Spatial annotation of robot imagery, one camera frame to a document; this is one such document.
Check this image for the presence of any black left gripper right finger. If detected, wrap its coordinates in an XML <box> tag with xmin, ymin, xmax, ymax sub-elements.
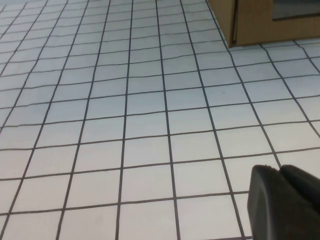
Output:
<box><xmin>279</xmin><ymin>164</ymin><xmax>320</xmax><ymax>218</ymax></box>

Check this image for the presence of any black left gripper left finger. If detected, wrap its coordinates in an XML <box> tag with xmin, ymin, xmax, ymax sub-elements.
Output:
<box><xmin>246</xmin><ymin>164</ymin><xmax>320</xmax><ymax>240</ymax></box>

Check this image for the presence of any cardboard drawer with window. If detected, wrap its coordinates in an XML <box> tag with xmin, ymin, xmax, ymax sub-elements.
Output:
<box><xmin>232</xmin><ymin>0</ymin><xmax>320</xmax><ymax>48</ymax></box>

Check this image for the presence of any white grid-patterned table cover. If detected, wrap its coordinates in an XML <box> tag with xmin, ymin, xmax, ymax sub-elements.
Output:
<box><xmin>0</xmin><ymin>0</ymin><xmax>320</xmax><ymax>240</ymax></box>

